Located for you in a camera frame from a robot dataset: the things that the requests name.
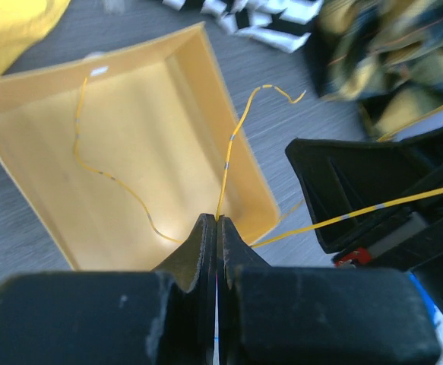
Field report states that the yellow plastic bin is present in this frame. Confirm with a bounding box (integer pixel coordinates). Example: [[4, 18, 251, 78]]
[[0, 24, 280, 271]]

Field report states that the yellow cloth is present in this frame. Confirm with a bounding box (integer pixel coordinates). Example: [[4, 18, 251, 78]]
[[0, 0, 70, 75]]

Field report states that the black white striped cloth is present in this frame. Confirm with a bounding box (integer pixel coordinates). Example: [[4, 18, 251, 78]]
[[162, 0, 324, 53]]

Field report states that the yellow black plaid shirt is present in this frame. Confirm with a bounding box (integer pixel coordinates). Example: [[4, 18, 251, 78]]
[[315, 1, 443, 141]]

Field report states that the yellow wire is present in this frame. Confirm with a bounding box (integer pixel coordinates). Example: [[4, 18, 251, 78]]
[[72, 77, 184, 244], [215, 84, 443, 250]]

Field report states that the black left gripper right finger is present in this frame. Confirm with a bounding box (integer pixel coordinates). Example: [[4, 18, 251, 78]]
[[217, 216, 282, 364]]

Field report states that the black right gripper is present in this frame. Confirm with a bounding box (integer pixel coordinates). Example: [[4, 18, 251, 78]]
[[285, 127, 443, 313]]

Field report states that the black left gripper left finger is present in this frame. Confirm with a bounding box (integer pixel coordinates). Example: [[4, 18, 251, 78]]
[[150, 214, 216, 364]]

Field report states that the yellow wire in bin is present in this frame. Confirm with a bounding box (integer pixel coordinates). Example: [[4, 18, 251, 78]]
[[72, 77, 184, 244]]

